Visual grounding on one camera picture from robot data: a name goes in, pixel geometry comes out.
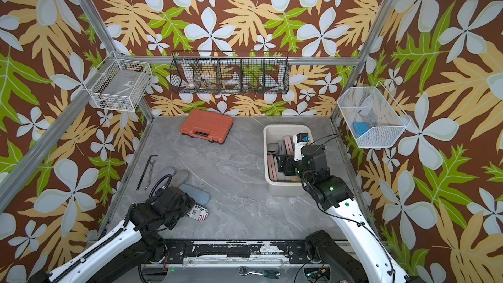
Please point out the dark grey glasses case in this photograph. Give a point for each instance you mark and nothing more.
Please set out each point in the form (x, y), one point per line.
(180, 178)

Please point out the flag print glasses case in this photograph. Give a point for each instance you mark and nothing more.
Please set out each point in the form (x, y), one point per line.
(197, 213)

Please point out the blue object in basket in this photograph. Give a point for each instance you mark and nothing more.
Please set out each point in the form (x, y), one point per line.
(361, 128)

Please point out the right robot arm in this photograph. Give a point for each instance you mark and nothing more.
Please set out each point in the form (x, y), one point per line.
(373, 263)

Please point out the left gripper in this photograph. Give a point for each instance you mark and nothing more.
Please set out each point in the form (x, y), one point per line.
(186, 206)

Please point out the black wire basket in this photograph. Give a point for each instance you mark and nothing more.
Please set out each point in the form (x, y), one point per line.
(232, 72)

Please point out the grey fabric glasses case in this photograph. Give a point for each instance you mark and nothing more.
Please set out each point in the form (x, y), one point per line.
(273, 149)

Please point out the blue glasses case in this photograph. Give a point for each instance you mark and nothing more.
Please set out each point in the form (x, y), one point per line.
(202, 198)

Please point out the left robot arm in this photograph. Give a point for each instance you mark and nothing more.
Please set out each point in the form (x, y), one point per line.
(135, 241)

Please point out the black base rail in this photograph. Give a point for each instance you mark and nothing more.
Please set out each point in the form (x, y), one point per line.
(296, 251)

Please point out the white mesh basket right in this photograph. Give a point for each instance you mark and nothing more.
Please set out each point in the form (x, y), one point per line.
(378, 108)

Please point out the pale purple glasses case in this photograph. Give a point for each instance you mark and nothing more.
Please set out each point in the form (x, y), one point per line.
(282, 147)

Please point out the black hex key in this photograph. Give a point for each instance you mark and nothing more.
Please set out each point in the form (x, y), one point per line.
(149, 164)

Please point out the ratchet wrench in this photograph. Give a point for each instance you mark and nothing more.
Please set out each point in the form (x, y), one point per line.
(269, 274)

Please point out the red plastic tool case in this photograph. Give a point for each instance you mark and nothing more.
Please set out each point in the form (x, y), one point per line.
(207, 125)

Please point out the white wire basket left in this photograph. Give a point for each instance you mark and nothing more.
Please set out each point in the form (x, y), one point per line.
(119, 83)

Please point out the cream plastic storage box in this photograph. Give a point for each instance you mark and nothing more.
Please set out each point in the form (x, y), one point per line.
(284, 187)

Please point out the small pink glasses case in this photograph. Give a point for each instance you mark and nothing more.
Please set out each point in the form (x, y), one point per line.
(289, 145)

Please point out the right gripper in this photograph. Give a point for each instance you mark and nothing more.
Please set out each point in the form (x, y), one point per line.
(291, 160)

